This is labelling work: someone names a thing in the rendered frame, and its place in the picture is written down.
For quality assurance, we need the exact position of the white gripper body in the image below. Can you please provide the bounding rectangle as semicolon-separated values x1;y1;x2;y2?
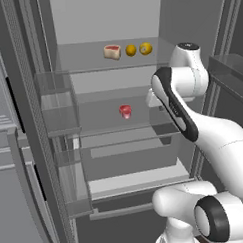
144;90;167;109

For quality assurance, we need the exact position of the red raw steak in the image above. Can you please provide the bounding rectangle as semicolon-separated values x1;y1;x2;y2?
118;104;133;121

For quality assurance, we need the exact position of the yellow lemon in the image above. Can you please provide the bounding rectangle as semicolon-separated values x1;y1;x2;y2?
124;44;138;58
138;41;154;57

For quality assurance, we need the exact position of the pale marbled steak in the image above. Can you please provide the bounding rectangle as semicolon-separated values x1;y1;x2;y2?
102;43;122;61

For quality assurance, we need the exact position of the glass fridge shelf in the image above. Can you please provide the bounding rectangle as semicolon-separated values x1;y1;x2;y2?
53;36;177;76
63;84;182;141

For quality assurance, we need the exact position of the clear fridge drawer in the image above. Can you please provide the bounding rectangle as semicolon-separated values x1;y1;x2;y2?
78;131;199;203

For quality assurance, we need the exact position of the grey right fridge door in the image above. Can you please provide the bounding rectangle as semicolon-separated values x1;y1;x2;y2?
187;0;243;194

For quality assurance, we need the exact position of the grey fridge door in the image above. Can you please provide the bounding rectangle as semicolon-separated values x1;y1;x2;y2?
0;0;97;243
187;0;243;194

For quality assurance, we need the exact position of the clear door bin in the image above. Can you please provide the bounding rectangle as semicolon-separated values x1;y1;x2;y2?
54;147;96;220
208;53;243;90
33;69;83;139

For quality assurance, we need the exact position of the grey open fridge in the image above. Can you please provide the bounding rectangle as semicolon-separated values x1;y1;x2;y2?
19;0;240;243

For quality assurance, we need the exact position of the grey left fridge door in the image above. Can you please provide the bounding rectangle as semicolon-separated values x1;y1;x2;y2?
0;0;97;243

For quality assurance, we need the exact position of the grey cupboard run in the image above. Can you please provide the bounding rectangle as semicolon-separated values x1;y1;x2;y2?
0;13;57;243

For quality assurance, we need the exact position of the black cupboard handle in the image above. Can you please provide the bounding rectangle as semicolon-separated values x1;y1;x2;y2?
4;75;27;136
32;163;48;202

